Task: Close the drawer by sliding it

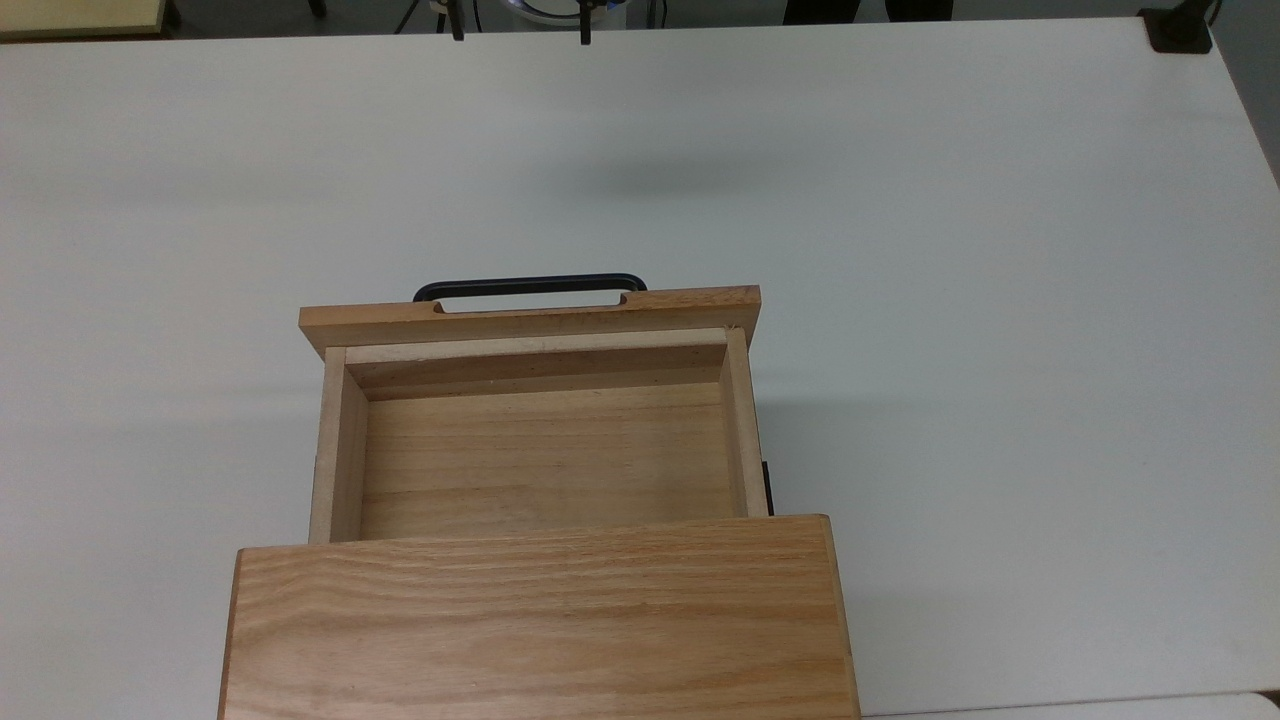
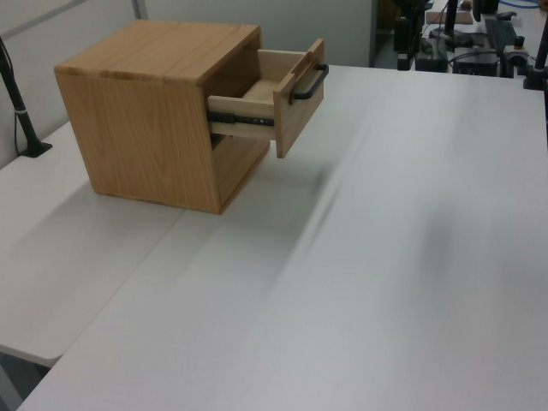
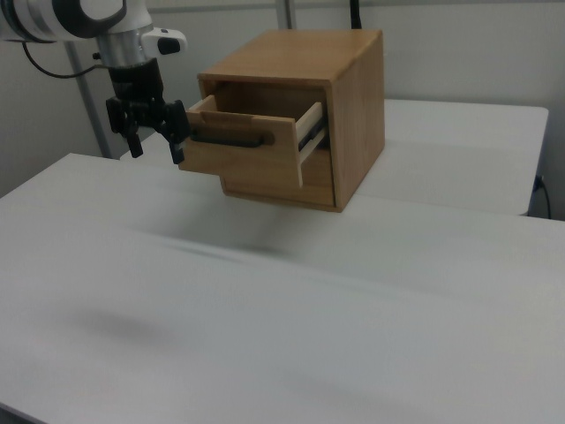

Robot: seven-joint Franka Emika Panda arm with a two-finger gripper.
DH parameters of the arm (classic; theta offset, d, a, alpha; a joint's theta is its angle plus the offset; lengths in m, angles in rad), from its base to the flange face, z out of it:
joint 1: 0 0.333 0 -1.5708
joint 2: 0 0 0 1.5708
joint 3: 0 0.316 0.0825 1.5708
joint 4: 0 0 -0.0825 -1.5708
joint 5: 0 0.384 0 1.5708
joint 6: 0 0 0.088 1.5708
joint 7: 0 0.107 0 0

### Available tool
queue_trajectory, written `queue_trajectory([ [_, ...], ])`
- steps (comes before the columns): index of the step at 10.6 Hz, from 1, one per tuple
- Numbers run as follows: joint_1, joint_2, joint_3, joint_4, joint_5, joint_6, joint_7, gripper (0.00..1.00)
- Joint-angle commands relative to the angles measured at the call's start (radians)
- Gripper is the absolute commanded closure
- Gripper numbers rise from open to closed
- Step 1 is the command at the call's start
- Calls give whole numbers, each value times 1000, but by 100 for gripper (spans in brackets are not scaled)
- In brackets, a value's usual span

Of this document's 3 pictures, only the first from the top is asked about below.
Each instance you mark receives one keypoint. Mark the black table clamp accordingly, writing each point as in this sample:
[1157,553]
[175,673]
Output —
[1178,32]

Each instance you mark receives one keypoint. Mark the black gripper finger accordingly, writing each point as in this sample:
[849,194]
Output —
[456,20]
[585,22]

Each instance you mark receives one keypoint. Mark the pale yellow side table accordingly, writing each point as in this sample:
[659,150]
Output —
[80,14]

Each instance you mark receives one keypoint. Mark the wooden two-drawer cabinet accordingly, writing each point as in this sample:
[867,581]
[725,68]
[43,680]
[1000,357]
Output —
[540,620]

